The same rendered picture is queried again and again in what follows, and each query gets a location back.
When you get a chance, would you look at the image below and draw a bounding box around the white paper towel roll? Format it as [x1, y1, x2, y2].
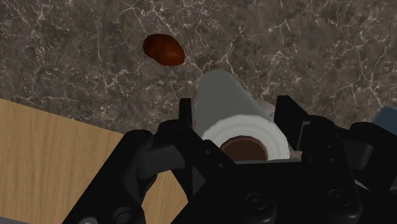
[194, 69, 291, 162]

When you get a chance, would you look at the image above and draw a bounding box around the brown oval object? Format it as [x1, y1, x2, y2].
[143, 33, 186, 67]

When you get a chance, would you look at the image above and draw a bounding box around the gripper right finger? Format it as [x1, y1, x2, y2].
[274, 94, 397, 224]

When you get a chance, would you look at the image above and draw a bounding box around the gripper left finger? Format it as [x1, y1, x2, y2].
[62, 97, 237, 224]

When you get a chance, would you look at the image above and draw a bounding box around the blue-grey object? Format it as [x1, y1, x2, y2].
[371, 105, 397, 137]

